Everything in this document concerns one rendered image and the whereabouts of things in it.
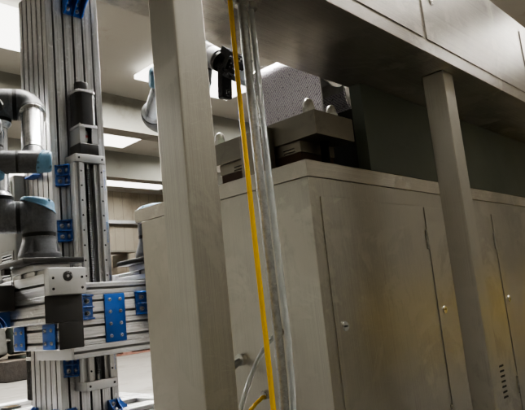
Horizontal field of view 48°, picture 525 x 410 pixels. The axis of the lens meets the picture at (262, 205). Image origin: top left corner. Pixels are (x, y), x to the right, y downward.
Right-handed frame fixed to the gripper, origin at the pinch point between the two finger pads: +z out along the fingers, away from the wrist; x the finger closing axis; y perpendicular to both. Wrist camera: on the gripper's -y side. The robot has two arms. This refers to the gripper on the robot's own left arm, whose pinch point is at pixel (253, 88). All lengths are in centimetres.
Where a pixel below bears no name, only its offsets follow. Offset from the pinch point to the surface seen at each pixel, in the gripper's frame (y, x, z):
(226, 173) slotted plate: -19.4, -23.3, 26.3
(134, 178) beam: -270, 369, -524
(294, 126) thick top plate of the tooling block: 1.6, -24.3, 42.2
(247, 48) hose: 17, -60, 54
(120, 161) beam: -252, 347, -539
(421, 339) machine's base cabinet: -36, 10, 83
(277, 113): -1.8, -4.6, 17.9
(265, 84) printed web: 3.8, -4.6, 8.6
